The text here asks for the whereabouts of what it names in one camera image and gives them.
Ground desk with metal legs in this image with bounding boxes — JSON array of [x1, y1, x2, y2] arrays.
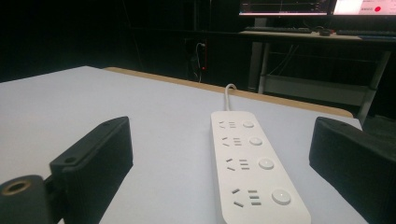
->
[[238, 29, 396, 126]]

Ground white power strip cable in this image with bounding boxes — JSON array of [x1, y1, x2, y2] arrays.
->
[[224, 83, 237, 112]]

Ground black keyboard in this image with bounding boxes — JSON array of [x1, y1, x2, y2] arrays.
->
[[244, 25, 313, 35], [335, 29, 396, 37]]

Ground computer monitor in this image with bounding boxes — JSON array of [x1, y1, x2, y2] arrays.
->
[[332, 0, 396, 17], [238, 0, 338, 17]]

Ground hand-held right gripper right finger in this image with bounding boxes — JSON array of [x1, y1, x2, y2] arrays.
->
[[308, 116, 396, 224]]

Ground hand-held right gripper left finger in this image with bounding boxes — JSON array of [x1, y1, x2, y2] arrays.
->
[[49, 116, 134, 224]]

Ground white power strip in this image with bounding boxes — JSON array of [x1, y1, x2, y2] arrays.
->
[[210, 110, 312, 224]]

